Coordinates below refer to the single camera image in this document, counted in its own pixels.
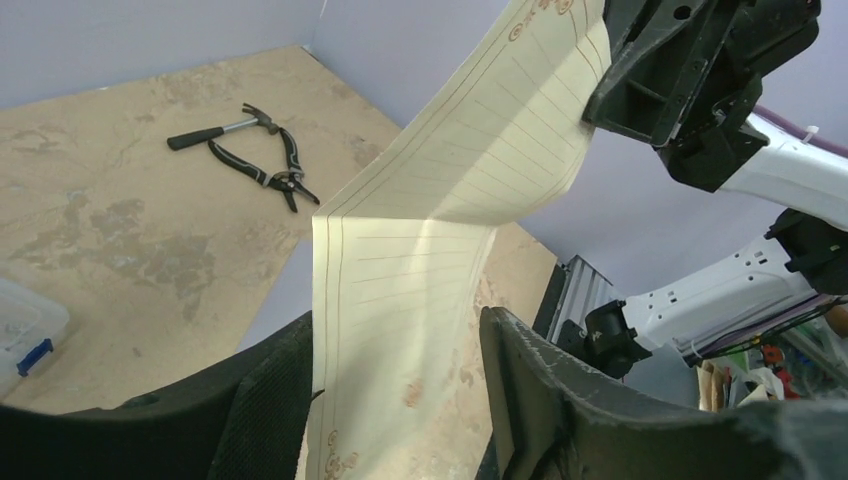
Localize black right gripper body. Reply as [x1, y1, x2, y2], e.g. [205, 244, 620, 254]
[583, 0, 822, 192]

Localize black handled hammer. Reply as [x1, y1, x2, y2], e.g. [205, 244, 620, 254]
[166, 103, 281, 151]

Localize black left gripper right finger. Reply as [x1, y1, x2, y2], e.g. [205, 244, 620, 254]
[479, 307, 847, 479]

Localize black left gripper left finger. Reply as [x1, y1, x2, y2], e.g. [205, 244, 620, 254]
[1, 313, 314, 479]

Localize clear plastic screw box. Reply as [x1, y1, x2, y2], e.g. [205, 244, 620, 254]
[1, 278, 70, 399]

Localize cream lined letter paper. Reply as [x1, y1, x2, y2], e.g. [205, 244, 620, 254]
[305, 1, 611, 479]

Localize black handled pliers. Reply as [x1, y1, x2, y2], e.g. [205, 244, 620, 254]
[207, 127, 321, 215]

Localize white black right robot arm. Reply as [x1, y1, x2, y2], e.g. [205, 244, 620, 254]
[537, 1, 847, 379]

